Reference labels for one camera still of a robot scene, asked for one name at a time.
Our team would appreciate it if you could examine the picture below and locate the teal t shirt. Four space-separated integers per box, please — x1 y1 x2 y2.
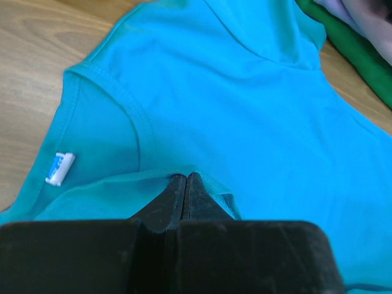
1 1 391 293

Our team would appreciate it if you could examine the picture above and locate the folded green t shirt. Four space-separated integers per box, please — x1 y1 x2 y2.
297 1 391 107

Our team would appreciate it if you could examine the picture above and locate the folded lavender t shirt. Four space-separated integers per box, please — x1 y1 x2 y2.
315 0 391 64

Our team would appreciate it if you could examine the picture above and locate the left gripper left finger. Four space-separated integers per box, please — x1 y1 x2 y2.
1 175 186 293

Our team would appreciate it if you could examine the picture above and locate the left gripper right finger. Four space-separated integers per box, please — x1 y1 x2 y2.
165 173 343 293

